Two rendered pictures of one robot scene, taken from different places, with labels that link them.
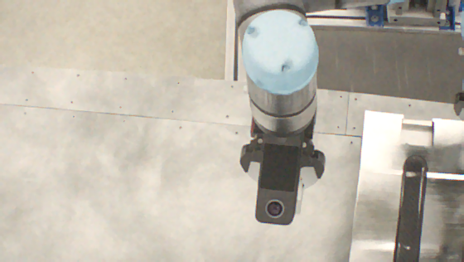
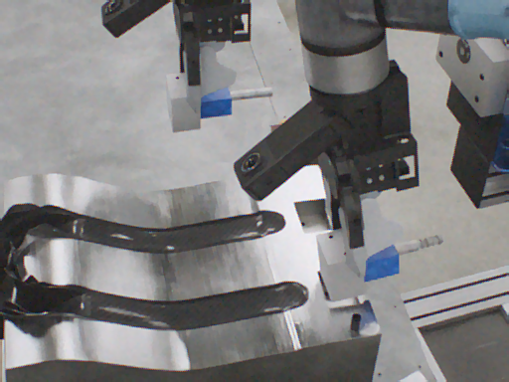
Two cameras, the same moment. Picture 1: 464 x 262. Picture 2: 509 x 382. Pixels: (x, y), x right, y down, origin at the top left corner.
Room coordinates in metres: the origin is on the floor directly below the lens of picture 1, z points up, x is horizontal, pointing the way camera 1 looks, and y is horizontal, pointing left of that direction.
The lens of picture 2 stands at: (0.15, -0.86, 1.62)
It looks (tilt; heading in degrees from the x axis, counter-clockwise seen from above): 44 degrees down; 61
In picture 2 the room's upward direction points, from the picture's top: 2 degrees clockwise
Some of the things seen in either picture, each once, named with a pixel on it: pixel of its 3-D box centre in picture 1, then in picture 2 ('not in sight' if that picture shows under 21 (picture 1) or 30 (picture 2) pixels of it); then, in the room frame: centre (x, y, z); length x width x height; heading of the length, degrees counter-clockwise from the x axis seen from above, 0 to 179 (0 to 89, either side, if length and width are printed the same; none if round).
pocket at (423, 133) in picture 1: (416, 135); (316, 226); (0.54, -0.26, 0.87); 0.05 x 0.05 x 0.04; 75
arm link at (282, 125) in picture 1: (280, 95); not in sight; (0.50, -0.06, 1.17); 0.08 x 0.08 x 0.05
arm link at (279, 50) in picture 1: (280, 60); not in sight; (0.50, -0.06, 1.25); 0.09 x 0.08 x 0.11; 1
